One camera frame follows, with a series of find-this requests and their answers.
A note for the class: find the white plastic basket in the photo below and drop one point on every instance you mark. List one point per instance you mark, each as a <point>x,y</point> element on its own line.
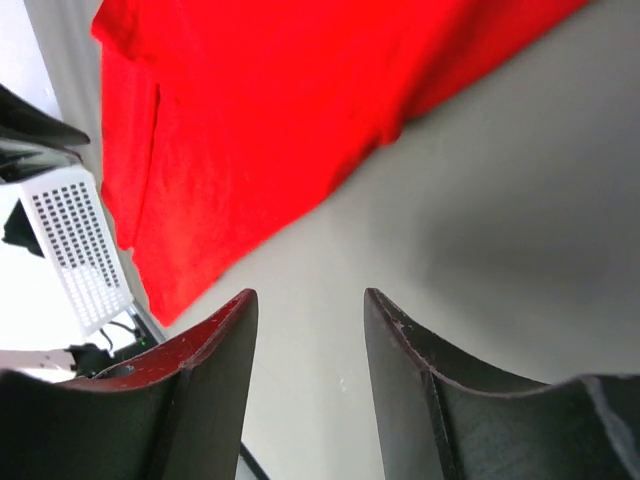
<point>65,212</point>

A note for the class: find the red t shirt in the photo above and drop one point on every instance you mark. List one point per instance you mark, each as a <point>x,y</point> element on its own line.
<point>225,121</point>

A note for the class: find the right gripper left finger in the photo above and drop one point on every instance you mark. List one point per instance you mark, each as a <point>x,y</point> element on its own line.
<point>173,412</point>

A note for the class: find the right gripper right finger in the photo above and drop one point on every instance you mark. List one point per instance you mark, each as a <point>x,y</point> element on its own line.
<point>442,413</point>

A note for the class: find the black t shirt in basket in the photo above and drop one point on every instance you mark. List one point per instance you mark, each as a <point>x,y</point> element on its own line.
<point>18,231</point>

